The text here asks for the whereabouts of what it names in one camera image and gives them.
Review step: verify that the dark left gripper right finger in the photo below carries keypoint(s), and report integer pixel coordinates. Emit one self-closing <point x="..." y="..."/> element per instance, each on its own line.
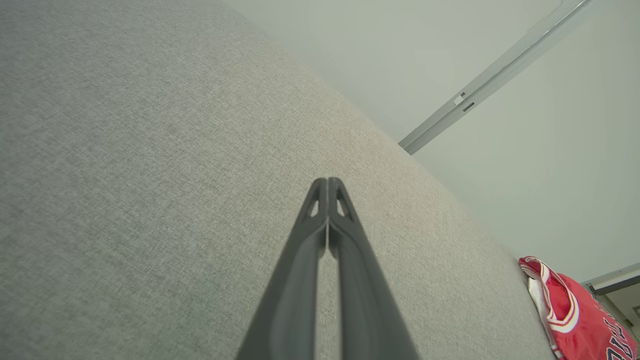
<point x="362" y="300"/>

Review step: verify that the grey fabric sofa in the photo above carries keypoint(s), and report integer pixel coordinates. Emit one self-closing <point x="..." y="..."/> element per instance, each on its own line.
<point x="175" y="175"/>

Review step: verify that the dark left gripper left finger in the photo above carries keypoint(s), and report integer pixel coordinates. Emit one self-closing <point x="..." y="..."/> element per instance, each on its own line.
<point x="295" y="290"/>

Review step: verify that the white grey rail frame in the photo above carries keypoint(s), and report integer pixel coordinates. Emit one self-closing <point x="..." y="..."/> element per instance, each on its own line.
<point x="617" y="282"/>

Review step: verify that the red white T-shirt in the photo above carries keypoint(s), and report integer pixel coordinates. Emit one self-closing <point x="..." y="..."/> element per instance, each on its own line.
<point x="580" y="315"/>

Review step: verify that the grey metal post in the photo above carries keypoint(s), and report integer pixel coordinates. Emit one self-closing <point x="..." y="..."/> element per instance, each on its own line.
<point x="480" y="90"/>

